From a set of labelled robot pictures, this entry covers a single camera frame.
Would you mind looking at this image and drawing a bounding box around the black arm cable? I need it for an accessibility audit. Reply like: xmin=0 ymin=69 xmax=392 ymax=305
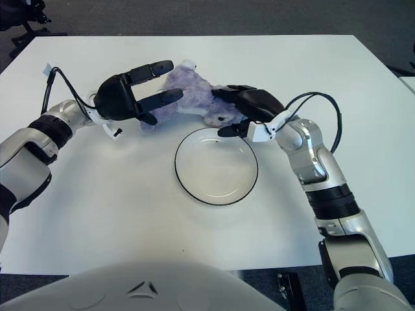
xmin=40 ymin=67 xmax=98 ymax=114
xmin=264 ymin=93 xmax=344 ymax=153

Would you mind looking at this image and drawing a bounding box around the black metal table bracket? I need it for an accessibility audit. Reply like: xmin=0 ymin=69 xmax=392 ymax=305
xmin=277 ymin=271 xmax=302 ymax=311

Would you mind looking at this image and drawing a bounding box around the white wrist mount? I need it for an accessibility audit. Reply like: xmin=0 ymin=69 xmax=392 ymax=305
xmin=248 ymin=111 xmax=294 ymax=143
xmin=86 ymin=93 xmax=123 ymax=141

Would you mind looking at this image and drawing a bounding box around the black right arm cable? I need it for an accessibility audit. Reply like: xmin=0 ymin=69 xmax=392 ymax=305
xmin=264 ymin=93 xmax=344 ymax=153

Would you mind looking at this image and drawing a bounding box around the white right wrist mount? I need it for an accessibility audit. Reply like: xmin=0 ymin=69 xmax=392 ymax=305
xmin=248 ymin=111 xmax=294 ymax=143

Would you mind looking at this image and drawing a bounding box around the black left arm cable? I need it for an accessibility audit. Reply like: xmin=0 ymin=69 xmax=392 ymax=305
xmin=40 ymin=67 xmax=98 ymax=114

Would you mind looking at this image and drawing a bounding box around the white left wrist mount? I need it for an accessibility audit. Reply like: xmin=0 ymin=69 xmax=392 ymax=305
xmin=86 ymin=93 xmax=123 ymax=141

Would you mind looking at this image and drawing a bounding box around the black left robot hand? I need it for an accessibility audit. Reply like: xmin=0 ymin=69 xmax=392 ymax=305
xmin=94 ymin=60 xmax=184 ymax=126

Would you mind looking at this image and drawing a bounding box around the white plate with black rim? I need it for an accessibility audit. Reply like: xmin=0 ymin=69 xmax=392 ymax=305
xmin=174 ymin=127 xmax=259 ymax=206

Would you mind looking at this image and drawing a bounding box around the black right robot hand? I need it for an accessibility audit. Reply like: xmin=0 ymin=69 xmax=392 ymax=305
xmin=212 ymin=84 xmax=286 ymax=137

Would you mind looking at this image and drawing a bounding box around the black office chair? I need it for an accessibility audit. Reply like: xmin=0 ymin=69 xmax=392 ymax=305
xmin=0 ymin=0 xmax=67 ymax=59

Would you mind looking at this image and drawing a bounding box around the purple plush teddy bear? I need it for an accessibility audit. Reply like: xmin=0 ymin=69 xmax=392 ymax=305
xmin=139 ymin=58 xmax=250 ymax=132

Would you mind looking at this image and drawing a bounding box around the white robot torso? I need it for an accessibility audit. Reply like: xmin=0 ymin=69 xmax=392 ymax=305
xmin=0 ymin=259 xmax=289 ymax=311

